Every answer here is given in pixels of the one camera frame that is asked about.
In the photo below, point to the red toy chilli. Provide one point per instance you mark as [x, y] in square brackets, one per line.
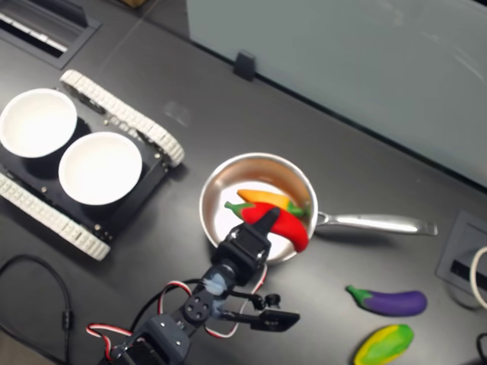
[289, 226]

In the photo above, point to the yellow green toy corn cob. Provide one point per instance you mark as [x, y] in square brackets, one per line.
[384, 344]

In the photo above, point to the orange toy carrot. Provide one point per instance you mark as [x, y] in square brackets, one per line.
[258, 195]

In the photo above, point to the pale grey putty lump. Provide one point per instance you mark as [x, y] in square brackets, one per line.
[214, 284]

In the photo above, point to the purple toy aubergine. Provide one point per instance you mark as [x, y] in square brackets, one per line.
[395, 302]

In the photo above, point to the white bowl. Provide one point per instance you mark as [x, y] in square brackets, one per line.
[38, 123]
[100, 169]

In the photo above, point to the frosted glass partition panel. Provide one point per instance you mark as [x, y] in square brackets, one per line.
[342, 57]

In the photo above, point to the black vehicle with white tracks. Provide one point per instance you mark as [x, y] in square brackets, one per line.
[38, 182]

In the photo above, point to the black partition bracket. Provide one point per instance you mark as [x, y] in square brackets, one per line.
[244, 65]

